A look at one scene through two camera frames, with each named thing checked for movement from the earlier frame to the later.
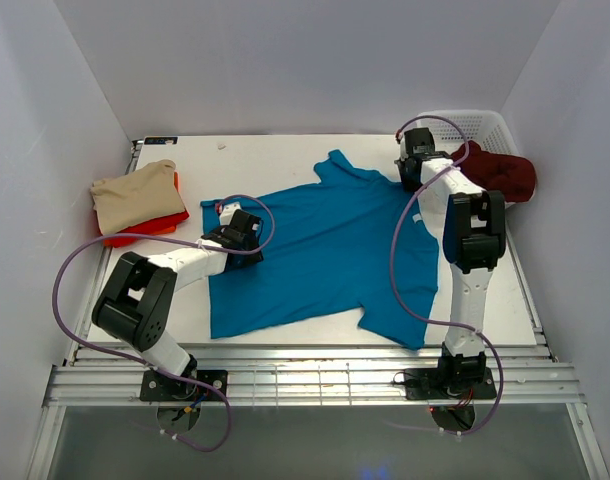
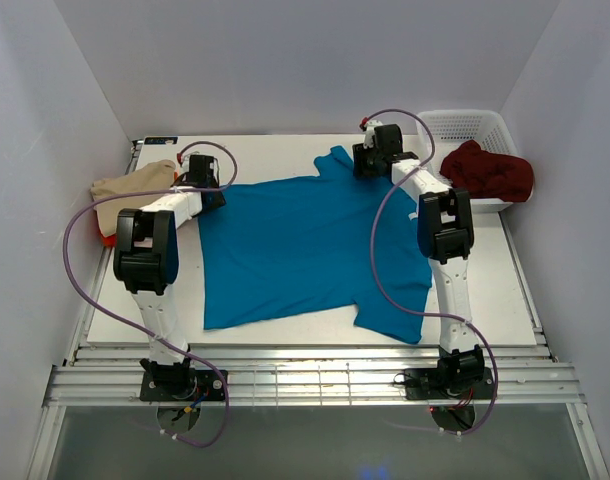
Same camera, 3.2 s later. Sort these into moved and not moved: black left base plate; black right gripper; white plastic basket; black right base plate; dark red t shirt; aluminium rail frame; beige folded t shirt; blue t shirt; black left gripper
Moved: blue t shirt; black right gripper; black left gripper
Not moved: aluminium rail frame; beige folded t shirt; black left base plate; white plastic basket; black right base plate; dark red t shirt
